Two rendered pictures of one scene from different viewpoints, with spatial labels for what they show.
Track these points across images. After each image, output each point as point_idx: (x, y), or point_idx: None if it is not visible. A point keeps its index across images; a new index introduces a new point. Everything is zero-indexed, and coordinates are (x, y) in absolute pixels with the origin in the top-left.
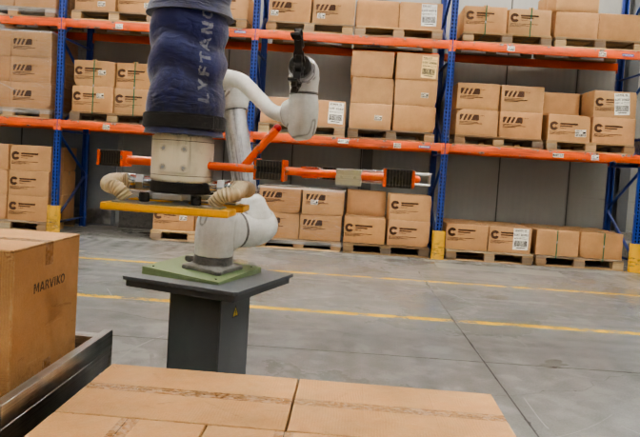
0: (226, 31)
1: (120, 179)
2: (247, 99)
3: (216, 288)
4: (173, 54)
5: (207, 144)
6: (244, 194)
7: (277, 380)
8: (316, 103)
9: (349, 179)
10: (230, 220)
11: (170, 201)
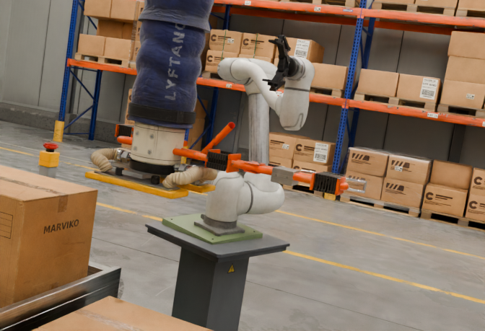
0: (198, 40)
1: (110, 153)
2: None
3: (207, 247)
4: (149, 58)
5: (173, 133)
6: (193, 180)
7: None
8: (305, 99)
9: (282, 178)
10: (234, 190)
11: None
